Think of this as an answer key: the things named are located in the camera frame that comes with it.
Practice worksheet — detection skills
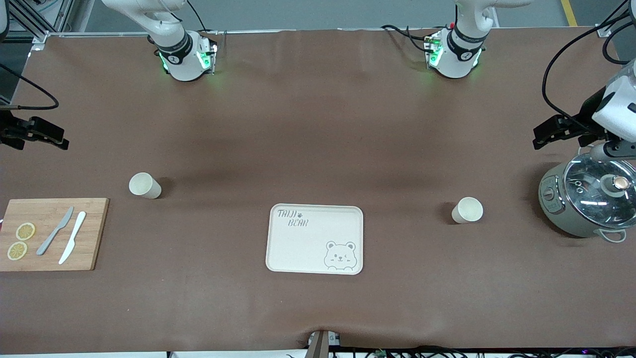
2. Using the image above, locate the cream paper cup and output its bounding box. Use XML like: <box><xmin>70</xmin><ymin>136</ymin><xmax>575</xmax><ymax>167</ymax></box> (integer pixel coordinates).
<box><xmin>451</xmin><ymin>197</ymin><xmax>483</xmax><ymax>224</ymax></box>

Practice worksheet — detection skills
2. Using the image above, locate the beige bear print tray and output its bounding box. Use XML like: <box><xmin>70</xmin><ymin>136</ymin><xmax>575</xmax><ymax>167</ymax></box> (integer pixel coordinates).
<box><xmin>265</xmin><ymin>203</ymin><xmax>364</xmax><ymax>275</ymax></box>

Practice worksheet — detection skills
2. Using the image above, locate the glass pot lid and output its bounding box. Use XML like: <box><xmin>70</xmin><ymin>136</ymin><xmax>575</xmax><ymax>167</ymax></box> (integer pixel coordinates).
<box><xmin>564</xmin><ymin>153</ymin><xmax>636</xmax><ymax>229</ymax></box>

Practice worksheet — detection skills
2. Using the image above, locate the grey electric cooking pot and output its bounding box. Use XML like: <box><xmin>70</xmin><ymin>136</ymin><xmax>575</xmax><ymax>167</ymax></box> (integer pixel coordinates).
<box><xmin>539</xmin><ymin>149</ymin><xmax>636</xmax><ymax>243</ymax></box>

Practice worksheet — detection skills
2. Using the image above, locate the grey plastic knife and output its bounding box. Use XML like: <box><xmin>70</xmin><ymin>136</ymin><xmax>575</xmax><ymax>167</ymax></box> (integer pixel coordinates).
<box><xmin>36</xmin><ymin>206</ymin><xmax>75</xmax><ymax>256</ymax></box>

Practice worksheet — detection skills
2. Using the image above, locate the white plastic knife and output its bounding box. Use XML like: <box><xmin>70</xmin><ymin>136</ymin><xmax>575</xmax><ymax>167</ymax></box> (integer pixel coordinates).
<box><xmin>58</xmin><ymin>211</ymin><xmax>87</xmax><ymax>265</ymax></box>

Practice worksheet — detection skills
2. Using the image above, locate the bamboo cutting board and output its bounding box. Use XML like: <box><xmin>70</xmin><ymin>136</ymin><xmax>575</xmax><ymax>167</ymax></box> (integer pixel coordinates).
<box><xmin>0</xmin><ymin>198</ymin><xmax>110</xmax><ymax>272</ymax></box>

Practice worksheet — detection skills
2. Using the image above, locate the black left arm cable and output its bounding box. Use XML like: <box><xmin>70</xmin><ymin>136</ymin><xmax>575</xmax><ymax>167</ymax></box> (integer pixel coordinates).
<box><xmin>542</xmin><ymin>0</ymin><xmax>636</xmax><ymax>150</ymax></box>

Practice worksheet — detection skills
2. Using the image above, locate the aluminium frame profile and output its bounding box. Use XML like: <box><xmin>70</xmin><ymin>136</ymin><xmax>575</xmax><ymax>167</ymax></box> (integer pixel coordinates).
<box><xmin>596</xmin><ymin>0</ymin><xmax>636</xmax><ymax>38</ymax></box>
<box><xmin>0</xmin><ymin>0</ymin><xmax>75</xmax><ymax>48</ymax></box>

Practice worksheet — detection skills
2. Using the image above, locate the black base cable bundle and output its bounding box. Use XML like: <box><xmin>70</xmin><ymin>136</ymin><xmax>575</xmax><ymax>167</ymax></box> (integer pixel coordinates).
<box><xmin>382</xmin><ymin>24</ymin><xmax>434</xmax><ymax>53</ymax></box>

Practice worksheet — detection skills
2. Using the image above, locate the thin black base cable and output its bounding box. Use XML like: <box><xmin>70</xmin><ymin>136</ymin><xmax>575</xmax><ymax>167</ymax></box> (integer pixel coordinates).
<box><xmin>186</xmin><ymin>0</ymin><xmax>209</xmax><ymax>33</ymax></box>

